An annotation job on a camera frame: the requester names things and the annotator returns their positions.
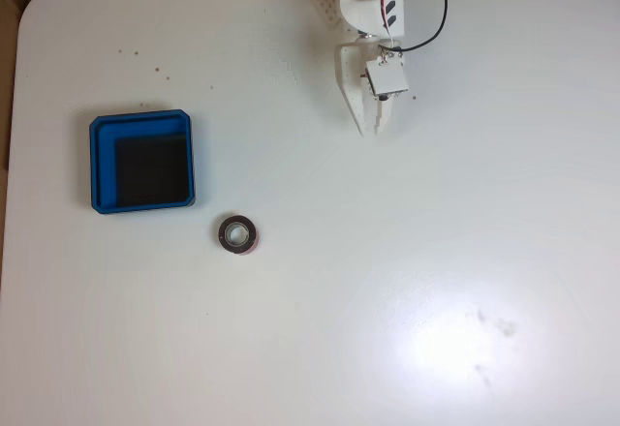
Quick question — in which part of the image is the red tape roll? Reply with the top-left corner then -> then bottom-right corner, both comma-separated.
215,213 -> 262,257

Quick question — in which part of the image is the white perforated base plate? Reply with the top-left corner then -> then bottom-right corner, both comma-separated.
308,0 -> 344,29

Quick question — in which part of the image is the white camera box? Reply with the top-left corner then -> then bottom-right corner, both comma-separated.
364,52 -> 411,102

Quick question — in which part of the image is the red and white servo wire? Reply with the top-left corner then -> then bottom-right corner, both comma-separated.
375,0 -> 419,47

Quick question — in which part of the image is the blue square box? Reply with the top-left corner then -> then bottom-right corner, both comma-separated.
88,107 -> 198,216

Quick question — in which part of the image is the black foam pad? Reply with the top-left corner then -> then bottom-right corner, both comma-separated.
114,133 -> 191,204

